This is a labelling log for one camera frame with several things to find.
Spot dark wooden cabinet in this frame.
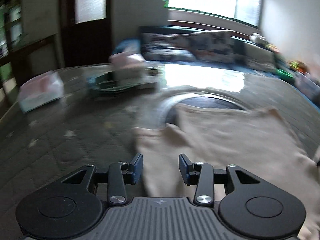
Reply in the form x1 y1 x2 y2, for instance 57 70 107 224
1 0 61 113

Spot upright butterfly cushion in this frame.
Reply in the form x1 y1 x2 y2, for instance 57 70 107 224
190 30 234 63

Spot clear plastic storage box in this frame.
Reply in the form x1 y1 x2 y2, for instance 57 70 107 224
295 72 319 101

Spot flat butterfly pillow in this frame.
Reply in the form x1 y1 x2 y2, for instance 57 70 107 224
140 33 197 62

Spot teal black hair brush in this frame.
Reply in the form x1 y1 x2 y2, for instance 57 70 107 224
86 72 138 99

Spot grey cushion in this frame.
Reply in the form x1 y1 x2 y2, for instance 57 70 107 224
244 42 276 73

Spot pink tissue box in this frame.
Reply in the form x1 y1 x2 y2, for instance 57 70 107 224
109 51 147 86

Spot panda plush toy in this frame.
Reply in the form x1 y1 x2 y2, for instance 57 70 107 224
249 33 267 46

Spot green bowl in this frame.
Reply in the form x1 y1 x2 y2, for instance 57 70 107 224
276 69 295 84

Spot plastic wrapped tissue pack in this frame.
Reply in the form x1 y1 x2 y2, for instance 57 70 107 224
17 71 65 113

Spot white power strip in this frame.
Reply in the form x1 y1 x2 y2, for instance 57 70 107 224
137 67 162 89

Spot grey quilted star table cover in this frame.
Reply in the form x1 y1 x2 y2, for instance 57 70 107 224
1 64 319 239

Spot small plush toys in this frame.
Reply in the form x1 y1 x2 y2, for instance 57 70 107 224
289 61 309 74

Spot cream garment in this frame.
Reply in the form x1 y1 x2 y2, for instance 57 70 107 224
132 104 319 239

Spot dark wooden door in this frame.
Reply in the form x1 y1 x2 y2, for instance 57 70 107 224
59 0 113 67

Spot blue sofa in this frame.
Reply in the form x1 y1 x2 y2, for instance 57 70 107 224
113 26 319 105

